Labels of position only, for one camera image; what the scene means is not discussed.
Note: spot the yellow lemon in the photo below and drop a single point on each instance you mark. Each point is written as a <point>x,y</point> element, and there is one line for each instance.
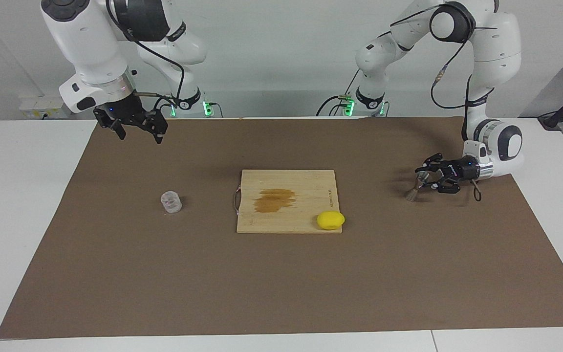
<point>330,220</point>

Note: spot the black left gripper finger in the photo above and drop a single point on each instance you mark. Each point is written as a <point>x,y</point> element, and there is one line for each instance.
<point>435,162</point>
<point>447,186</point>

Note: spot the metal double jigger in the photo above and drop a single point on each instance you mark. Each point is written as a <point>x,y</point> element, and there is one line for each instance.
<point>412,195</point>

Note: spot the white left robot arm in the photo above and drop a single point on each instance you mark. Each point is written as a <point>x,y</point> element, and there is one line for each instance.
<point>494,49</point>

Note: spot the wooden cutting board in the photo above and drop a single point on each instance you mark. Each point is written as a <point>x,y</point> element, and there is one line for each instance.
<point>306,190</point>

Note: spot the small clear glass cup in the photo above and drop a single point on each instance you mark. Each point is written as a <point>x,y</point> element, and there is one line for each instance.
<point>171,202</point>

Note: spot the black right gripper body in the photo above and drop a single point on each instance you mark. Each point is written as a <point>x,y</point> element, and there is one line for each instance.
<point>122,111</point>

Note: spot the brown table mat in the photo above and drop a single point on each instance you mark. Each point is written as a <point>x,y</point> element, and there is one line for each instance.
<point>281,283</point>

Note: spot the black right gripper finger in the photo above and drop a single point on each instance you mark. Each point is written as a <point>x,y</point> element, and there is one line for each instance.
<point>158,124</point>
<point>115,126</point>

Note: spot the white wall power outlet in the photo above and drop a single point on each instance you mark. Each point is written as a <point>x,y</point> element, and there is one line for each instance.
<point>42,105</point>

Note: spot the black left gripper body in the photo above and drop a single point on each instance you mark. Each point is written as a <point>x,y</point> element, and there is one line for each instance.
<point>465,170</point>

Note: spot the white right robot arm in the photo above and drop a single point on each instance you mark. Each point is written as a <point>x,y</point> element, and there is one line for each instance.
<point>91,44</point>

